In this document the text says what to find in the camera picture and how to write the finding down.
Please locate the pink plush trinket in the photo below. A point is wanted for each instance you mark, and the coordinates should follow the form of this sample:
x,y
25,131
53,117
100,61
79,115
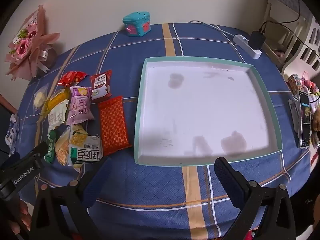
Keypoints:
x,y
310,84

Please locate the blue white crumpled wrapper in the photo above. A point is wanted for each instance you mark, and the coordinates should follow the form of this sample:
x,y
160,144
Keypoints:
x,y
12,132

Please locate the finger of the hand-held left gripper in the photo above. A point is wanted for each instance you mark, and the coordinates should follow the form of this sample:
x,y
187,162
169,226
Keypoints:
x,y
37,150
12,158

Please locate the beige cracker packet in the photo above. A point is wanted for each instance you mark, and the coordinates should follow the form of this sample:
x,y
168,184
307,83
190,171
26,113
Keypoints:
x,y
63,147

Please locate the patterned tape rolls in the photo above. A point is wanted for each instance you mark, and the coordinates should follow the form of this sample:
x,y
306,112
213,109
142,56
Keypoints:
x,y
295,80

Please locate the person's left hand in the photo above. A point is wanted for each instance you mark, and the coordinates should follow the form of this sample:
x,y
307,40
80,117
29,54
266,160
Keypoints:
x,y
22,213

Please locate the white pastry in clear wrapper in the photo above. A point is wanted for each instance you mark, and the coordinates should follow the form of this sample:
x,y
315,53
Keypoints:
x,y
38,99

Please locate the black charger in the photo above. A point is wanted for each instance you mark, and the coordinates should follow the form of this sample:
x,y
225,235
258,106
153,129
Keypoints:
x,y
256,40

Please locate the teal pink toy box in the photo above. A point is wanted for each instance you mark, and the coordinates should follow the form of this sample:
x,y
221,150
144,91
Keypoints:
x,y
136,23

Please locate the dark red white snack packet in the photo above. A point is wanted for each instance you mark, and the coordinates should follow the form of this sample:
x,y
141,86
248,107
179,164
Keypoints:
x,y
100,85

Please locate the white carved shelf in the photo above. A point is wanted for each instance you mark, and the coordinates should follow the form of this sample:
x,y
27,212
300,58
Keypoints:
x,y
312,40

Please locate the cream white snack packet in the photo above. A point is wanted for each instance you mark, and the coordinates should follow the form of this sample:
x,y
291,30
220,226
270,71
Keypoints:
x,y
56,117

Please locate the white phone stand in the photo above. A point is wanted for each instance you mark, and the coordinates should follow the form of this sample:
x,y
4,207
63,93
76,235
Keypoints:
x,y
293,110

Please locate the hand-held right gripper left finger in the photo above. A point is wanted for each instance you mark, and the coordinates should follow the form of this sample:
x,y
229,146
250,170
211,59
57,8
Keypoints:
x,y
96,182

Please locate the pink flower bouquet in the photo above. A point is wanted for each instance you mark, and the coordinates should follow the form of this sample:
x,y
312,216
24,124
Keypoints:
x,y
25,45

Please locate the small green snack packet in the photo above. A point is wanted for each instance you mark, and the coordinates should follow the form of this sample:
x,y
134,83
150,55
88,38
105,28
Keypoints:
x,y
51,146

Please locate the blue plaid tablecloth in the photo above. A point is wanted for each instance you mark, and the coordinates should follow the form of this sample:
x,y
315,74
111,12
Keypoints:
x,y
155,180

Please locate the red patterned packet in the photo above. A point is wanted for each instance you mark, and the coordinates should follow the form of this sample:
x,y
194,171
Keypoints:
x,y
113,127

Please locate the green white snack packet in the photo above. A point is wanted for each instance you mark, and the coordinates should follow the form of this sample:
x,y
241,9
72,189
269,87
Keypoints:
x,y
86,152

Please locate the white tray with teal rim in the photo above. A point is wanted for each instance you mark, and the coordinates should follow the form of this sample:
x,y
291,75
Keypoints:
x,y
200,105

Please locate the white power strip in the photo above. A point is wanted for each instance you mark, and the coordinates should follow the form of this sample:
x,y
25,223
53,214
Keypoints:
x,y
241,39

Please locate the red crinkled snack packet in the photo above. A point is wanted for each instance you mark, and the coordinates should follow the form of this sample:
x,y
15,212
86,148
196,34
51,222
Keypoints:
x,y
71,77

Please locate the brown chair back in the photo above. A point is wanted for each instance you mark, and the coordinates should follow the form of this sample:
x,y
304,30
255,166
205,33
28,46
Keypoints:
x,y
7,105

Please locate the yellow cake clear packet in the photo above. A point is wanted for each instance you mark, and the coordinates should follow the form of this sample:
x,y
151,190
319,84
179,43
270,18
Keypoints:
x,y
56,101

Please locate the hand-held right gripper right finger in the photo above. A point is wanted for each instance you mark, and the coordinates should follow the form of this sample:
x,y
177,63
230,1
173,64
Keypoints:
x,y
228,182

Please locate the black smartphone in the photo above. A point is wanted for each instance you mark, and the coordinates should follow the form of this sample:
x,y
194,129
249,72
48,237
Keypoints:
x,y
305,120

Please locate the purple snack packet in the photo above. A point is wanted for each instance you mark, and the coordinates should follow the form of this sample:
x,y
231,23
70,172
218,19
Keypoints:
x,y
80,105

